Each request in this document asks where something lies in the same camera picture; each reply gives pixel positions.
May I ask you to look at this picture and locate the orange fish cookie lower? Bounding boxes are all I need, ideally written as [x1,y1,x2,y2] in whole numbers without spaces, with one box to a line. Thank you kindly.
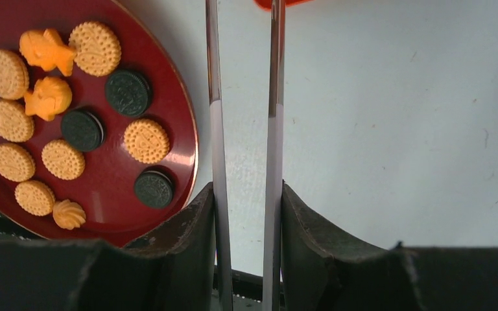
[23,76,73,122]

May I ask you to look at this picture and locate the metal tongs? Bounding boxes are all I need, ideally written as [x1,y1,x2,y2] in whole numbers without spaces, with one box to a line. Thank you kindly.
[206,1,286,310]

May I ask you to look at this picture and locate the swirl tan cookie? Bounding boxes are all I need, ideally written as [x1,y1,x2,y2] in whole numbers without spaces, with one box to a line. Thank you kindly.
[52,200,86,230]

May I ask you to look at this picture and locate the round tan biscuit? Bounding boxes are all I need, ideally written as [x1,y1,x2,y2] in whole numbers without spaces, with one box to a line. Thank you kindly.
[123,119,171,164]
[0,143,36,182]
[0,49,29,100]
[0,99,34,143]
[14,180,55,216]
[69,21,121,76]
[41,139,86,180]

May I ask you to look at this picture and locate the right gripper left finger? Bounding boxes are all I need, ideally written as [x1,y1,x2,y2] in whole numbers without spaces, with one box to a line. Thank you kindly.
[0,183,215,310]

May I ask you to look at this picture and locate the orange fish cookie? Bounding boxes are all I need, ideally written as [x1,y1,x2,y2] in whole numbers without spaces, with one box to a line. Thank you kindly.
[23,76,73,122]
[19,29,77,76]

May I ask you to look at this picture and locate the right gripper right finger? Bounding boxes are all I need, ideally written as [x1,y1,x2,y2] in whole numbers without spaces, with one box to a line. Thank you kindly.
[281,185,498,310]

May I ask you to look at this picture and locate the orange box lid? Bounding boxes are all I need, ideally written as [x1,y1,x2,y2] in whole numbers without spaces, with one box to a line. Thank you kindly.
[254,0,314,11]

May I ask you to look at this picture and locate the black sandwich cookie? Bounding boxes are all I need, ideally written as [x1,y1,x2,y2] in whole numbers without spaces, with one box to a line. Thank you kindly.
[60,109,105,152]
[134,170,174,209]
[104,69,153,117]

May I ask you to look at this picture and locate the dark red round plate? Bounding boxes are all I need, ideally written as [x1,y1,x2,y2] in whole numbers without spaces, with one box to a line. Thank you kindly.
[0,1,198,247]

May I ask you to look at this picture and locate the orange fish cookie upper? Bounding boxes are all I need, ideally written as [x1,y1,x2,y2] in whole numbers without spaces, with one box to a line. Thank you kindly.
[19,29,77,76]

